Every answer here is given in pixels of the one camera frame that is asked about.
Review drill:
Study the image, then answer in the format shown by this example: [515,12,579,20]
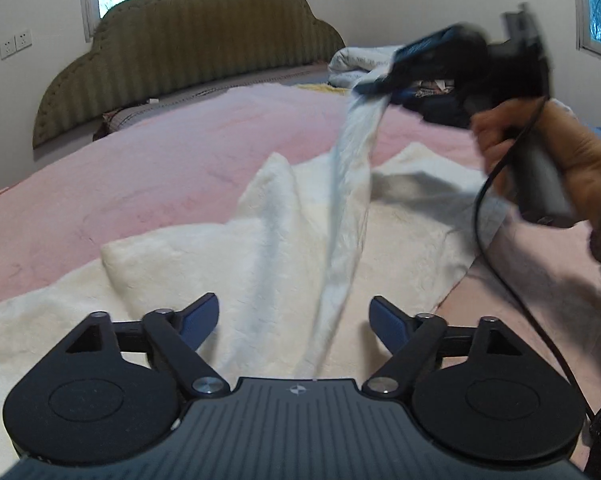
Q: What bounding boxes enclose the person's right hand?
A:
[473,100,601,221]

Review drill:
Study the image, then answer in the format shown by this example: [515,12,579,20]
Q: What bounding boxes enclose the striped brown pillow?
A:
[93,105,156,141]

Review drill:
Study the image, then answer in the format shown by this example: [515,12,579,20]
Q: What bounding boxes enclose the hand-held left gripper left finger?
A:
[60,294,230,397]

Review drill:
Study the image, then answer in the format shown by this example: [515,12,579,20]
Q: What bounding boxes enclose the cream pants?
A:
[0,42,512,466]

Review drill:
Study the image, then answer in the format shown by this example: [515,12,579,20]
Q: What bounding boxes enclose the olive padded headboard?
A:
[32,0,347,150]

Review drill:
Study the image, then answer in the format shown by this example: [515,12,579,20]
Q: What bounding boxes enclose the dark clothes pile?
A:
[414,79,481,128]

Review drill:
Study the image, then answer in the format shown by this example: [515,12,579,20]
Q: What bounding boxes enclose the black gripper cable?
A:
[474,97,596,418]

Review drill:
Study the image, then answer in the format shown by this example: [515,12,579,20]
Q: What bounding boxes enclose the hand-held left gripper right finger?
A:
[363,296,526,397]

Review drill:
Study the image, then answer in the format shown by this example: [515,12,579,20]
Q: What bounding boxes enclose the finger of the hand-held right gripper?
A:
[394,24,488,78]
[353,77,461,106]

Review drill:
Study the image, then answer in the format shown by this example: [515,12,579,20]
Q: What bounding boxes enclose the yellow cloth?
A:
[298,83,353,97]

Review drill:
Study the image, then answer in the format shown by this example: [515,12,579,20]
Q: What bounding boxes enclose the white quilt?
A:
[327,46,406,88]

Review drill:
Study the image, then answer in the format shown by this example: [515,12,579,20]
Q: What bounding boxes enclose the pink blanket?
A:
[0,82,601,480]

